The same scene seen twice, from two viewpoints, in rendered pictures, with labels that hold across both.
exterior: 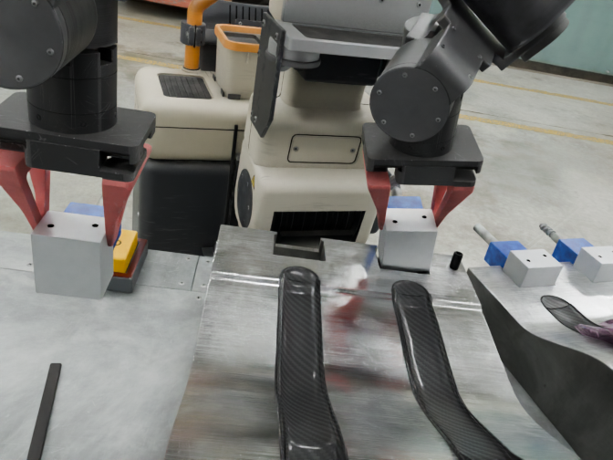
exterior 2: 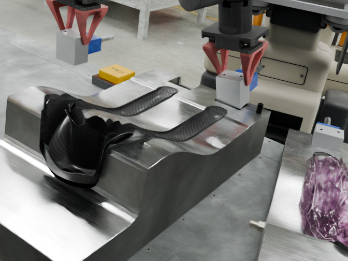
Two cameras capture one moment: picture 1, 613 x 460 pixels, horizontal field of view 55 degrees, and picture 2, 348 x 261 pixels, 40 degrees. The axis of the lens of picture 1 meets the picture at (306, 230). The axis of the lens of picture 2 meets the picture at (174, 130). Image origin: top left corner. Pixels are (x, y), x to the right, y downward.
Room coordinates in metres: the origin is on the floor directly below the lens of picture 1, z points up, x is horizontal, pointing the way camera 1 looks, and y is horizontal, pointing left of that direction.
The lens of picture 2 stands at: (-0.18, -0.53, 1.24)
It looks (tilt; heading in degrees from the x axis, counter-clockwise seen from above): 28 degrees down; 38
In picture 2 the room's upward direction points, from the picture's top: 9 degrees clockwise
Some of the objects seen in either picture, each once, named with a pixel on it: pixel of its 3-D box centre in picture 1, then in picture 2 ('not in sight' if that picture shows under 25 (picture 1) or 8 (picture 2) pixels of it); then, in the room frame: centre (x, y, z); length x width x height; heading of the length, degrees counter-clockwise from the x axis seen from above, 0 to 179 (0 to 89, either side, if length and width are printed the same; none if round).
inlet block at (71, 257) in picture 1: (92, 224); (89, 42); (0.41, 0.18, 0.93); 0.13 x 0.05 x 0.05; 7
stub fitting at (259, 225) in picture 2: not in sight; (256, 225); (0.31, -0.31, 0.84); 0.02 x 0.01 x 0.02; 114
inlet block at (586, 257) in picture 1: (572, 251); not in sight; (0.68, -0.35, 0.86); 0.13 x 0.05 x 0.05; 24
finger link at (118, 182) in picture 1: (93, 187); (81, 18); (0.38, 0.16, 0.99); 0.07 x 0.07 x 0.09; 7
